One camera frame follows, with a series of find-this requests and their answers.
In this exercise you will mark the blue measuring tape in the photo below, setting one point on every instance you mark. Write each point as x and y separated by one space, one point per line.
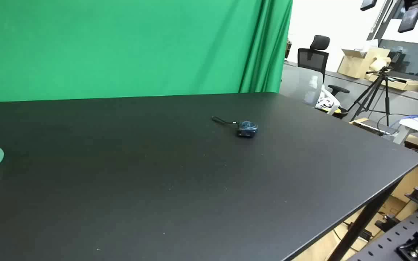
248 130

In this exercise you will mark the grey chair back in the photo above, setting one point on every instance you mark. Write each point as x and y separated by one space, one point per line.
300 83

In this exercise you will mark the checkerboard calibration board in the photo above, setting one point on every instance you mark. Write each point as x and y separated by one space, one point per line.
326 101

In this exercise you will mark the black office chair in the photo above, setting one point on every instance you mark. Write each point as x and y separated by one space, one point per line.
313 59

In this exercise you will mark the green screen curtain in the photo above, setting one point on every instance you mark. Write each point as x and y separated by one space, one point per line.
98 48

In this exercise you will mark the open cardboard box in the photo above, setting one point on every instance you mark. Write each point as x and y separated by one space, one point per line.
359 62

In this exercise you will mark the black table leg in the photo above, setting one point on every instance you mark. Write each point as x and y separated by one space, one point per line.
361 227

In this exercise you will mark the small black hanging device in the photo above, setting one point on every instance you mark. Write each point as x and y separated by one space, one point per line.
368 5

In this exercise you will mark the black perforated breadboard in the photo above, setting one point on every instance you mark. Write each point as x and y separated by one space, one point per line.
388 241

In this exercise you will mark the black hanging monitor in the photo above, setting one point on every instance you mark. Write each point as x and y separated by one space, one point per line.
410 18

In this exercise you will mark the black camera tripod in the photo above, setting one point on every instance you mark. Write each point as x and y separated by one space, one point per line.
375 92

